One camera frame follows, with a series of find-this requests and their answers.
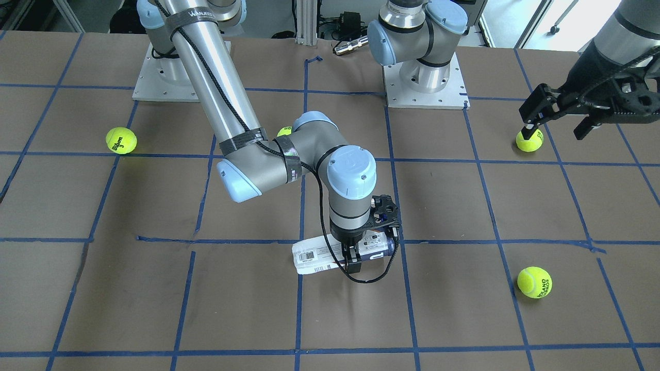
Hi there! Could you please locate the tennis ball near base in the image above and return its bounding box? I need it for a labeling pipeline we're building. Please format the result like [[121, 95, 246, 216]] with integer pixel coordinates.
[[515, 129, 545, 153]]

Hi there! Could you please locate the white blue tennis ball can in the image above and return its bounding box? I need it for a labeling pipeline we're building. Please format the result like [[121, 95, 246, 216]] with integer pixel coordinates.
[[292, 230, 394, 275]]

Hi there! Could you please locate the tennis ball centre back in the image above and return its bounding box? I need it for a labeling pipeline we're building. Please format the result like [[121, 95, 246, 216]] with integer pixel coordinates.
[[277, 126, 293, 137]]

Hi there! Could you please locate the Wilson tennis ball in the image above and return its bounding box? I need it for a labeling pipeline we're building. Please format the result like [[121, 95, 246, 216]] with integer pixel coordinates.
[[105, 127, 138, 155]]

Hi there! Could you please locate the aluminium frame post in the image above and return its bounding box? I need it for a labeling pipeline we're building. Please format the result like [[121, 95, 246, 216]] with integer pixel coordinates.
[[294, 0, 318, 46]]

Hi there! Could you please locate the tennis ball front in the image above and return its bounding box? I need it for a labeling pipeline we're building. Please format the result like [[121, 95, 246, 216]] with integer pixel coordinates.
[[517, 267, 553, 299]]

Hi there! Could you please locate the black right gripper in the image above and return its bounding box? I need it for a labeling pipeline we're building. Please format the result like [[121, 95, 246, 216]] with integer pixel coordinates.
[[331, 229, 366, 273]]

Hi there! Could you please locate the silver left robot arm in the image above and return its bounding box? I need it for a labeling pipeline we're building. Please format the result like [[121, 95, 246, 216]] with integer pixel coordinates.
[[368, 1, 659, 140]]

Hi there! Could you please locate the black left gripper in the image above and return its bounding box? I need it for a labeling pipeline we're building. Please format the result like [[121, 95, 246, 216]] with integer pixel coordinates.
[[519, 49, 658, 141]]

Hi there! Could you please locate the silver metal connector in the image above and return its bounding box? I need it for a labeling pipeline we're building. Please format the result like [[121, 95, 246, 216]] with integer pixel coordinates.
[[333, 36, 369, 56]]

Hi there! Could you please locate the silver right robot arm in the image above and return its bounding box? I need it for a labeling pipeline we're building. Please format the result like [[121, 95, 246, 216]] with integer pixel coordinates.
[[137, 1, 376, 273]]

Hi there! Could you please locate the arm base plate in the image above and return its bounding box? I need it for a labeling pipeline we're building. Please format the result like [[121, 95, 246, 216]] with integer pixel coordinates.
[[132, 44, 200, 103], [383, 54, 471, 110]]

